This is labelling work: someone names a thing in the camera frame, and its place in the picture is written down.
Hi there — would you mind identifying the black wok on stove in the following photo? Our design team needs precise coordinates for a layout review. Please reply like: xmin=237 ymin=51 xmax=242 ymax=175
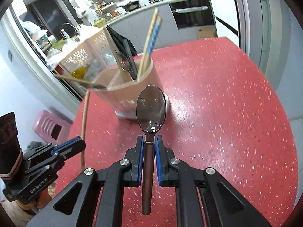
xmin=119 ymin=1 xmax=141 ymax=12

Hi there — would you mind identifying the white perforated basket rack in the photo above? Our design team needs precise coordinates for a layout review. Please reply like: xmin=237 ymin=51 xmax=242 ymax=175
xmin=48 ymin=27 xmax=117 ymax=81

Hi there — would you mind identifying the yellow patterned chopstick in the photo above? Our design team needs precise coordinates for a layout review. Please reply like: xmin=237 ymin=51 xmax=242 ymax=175
xmin=137 ymin=8 xmax=159 ymax=80

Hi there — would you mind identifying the blue patterned chopstick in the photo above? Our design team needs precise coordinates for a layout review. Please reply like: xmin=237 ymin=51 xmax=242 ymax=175
xmin=140 ymin=17 xmax=162 ymax=77

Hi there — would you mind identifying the beige utensil holder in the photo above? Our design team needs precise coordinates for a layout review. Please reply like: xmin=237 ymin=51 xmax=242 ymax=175
xmin=93 ymin=61 xmax=164 ymax=120

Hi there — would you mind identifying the pink plastic stool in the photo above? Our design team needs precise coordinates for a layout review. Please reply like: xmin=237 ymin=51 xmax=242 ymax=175
xmin=32 ymin=110 xmax=71 ymax=145

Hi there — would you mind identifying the built-in black oven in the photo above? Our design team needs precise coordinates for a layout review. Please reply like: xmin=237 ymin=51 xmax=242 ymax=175
xmin=169 ymin=0 xmax=215 ymax=29

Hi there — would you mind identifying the cardboard box on floor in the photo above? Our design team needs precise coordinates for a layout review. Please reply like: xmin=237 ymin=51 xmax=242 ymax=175
xmin=198 ymin=28 xmax=217 ymax=39

